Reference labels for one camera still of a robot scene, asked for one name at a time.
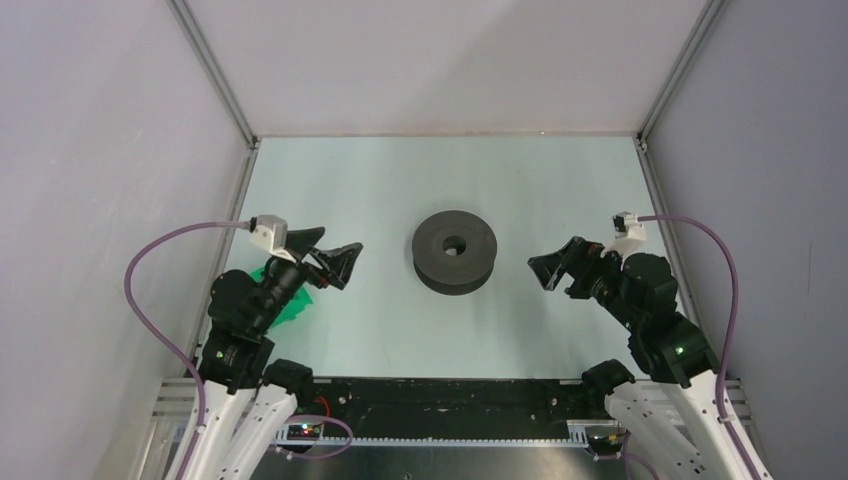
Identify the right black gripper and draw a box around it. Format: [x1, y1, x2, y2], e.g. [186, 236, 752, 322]
[527, 233, 639, 329]

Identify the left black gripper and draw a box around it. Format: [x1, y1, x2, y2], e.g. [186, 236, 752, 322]
[252, 226, 361, 332]

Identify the black perforated spool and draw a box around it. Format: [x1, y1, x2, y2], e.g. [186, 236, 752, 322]
[411, 210, 498, 296]

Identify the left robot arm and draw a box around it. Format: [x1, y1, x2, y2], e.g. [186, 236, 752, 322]
[166, 215, 363, 479]

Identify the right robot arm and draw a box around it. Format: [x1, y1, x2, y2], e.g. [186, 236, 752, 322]
[527, 236, 771, 479]

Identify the green plastic bin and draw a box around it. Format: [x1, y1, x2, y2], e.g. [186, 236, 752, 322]
[270, 286, 314, 329]

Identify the right small circuit board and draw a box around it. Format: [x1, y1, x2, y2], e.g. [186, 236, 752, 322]
[587, 433, 624, 449]

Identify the small circuit board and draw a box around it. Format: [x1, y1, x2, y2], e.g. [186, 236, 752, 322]
[285, 423, 322, 442]
[587, 433, 624, 449]

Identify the left small circuit board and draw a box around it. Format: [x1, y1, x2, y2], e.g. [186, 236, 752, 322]
[285, 423, 322, 442]

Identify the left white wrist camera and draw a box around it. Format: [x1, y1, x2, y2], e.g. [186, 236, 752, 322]
[249, 214, 296, 263]

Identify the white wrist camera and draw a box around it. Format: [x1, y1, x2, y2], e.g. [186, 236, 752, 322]
[249, 214, 296, 263]
[601, 212, 647, 259]

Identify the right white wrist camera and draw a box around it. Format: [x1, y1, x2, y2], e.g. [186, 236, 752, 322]
[601, 212, 647, 259]

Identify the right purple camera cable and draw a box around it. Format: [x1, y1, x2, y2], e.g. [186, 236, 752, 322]
[635, 213, 766, 480]

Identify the purple camera cable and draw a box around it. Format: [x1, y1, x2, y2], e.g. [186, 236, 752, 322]
[124, 221, 256, 480]
[635, 213, 766, 480]

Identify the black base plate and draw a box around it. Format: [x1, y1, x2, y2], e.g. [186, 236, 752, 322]
[314, 377, 610, 441]

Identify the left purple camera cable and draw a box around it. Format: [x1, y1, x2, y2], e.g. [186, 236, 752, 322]
[124, 221, 256, 480]

